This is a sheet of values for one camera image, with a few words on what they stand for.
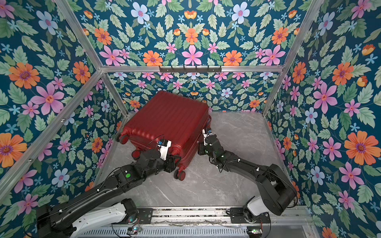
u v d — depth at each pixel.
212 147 0.65
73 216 0.42
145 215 0.74
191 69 0.92
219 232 0.77
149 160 0.52
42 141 0.58
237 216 0.73
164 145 0.63
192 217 0.75
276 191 0.43
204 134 0.78
